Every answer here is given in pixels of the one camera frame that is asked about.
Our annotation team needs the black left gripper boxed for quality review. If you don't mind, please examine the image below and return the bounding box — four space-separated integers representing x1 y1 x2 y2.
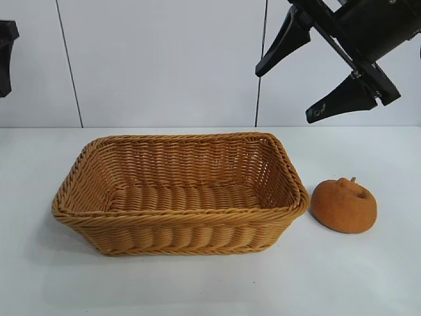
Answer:
0 20 20 98

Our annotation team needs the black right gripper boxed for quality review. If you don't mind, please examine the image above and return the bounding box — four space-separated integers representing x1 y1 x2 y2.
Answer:
255 0 421 124

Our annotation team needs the orange fruit with stem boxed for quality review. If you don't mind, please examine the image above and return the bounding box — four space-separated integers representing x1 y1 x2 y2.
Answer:
310 176 378 234

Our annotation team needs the tan woven wicker basket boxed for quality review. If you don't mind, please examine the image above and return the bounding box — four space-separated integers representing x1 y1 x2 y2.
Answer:
51 131 310 258

